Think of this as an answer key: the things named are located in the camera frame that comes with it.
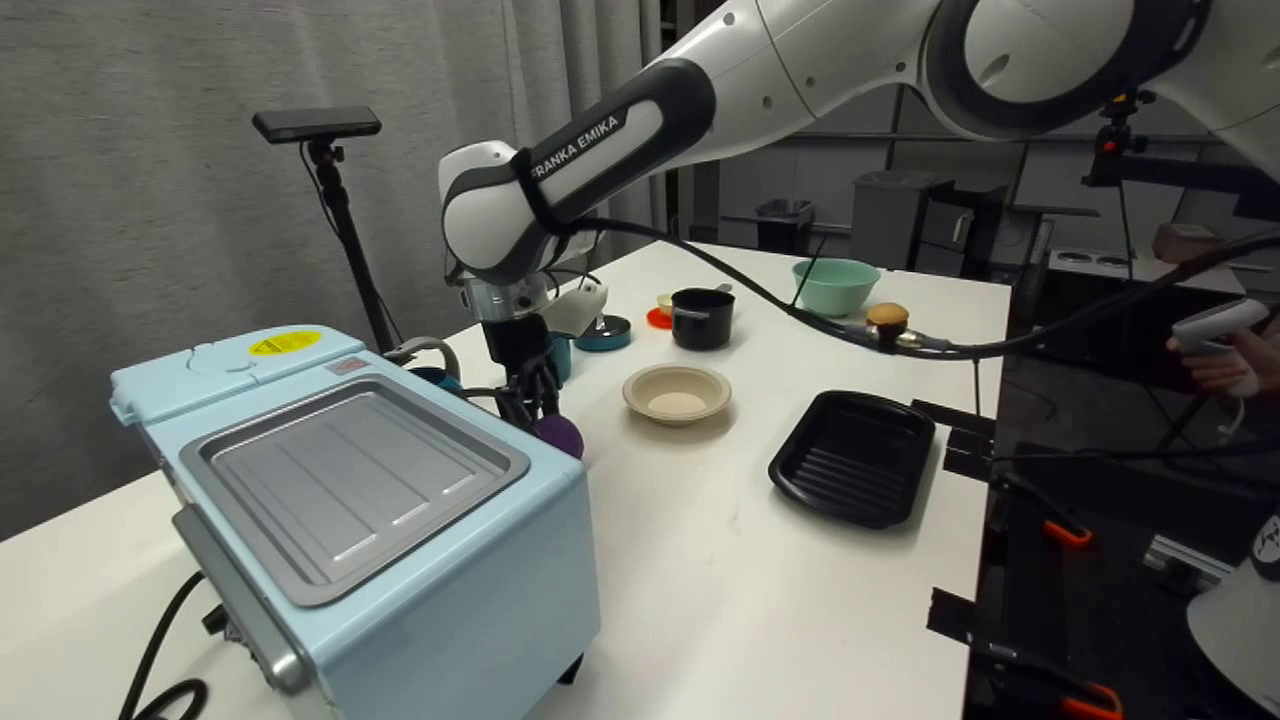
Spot purple toy object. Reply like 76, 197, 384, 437
536, 416, 585, 456

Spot toy hamburger on plate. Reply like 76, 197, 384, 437
864, 303, 910, 351

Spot orange red toy piece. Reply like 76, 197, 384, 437
649, 303, 672, 332

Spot orange black lower clamp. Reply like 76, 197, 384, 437
924, 589, 1126, 720

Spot black toy pot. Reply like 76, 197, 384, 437
672, 287, 736, 351

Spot mint green bowl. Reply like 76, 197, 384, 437
791, 258, 881, 321

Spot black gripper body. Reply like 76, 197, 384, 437
484, 314, 553, 375

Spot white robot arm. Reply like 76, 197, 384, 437
439, 0, 1280, 430

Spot teal toy pot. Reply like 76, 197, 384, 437
553, 332, 572, 386

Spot black power cable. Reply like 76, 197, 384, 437
117, 572, 213, 720

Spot orange black table clamp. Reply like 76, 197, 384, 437
915, 401, 1090, 549

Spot person hand with controller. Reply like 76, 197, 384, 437
1167, 332, 1280, 398

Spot black grill tray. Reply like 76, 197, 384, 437
766, 392, 936, 528

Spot white handheld controller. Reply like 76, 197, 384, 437
1172, 301, 1269, 351

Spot cream white plate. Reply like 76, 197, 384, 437
623, 364, 731, 425

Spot black camera on stand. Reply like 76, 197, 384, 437
251, 103, 395, 351

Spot light blue toaster oven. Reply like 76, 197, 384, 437
113, 324, 601, 720

